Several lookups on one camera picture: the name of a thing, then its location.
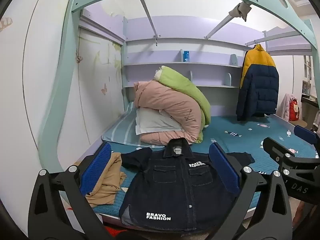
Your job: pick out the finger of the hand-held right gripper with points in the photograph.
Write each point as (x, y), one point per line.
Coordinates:
(276, 150)
(306, 134)

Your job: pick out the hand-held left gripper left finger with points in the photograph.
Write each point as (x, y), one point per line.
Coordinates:
(96, 170)

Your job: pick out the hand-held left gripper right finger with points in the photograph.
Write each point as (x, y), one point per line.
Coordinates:
(223, 167)

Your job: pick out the dark denim jacket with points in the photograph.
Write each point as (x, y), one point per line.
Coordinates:
(170, 187)

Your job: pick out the person's right forearm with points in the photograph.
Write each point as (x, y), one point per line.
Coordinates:
(301, 213)

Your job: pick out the tan garment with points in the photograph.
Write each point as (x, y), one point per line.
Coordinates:
(107, 182)

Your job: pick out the red bag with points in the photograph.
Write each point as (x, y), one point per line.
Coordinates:
(294, 111)

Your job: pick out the teal quilted bed mat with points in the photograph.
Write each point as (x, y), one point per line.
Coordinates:
(250, 140)

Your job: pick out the blue striped pillow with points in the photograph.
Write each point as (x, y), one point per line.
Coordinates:
(120, 130)

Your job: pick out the yellow and navy puffer jacket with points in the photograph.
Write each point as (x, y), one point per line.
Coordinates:
(260, 87)

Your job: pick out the red item on floor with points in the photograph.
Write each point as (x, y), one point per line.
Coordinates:
(117, 233)

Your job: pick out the white pillow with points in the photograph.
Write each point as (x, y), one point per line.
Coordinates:
(155, 120)

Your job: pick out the pink duvet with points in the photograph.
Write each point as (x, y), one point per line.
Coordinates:
(172, 105)

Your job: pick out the green duvet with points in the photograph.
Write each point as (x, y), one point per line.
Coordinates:
(185, 85)

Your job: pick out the small blue box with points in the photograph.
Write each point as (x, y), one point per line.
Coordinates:
(186, 56)

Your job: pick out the grey cloth on bar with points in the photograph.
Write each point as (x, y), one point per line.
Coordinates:
(241, 10)

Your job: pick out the white clothes rail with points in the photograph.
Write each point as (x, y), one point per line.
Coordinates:
(270, 38)

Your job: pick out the purple wall shelf unit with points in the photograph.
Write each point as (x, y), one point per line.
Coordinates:
(155, 77)

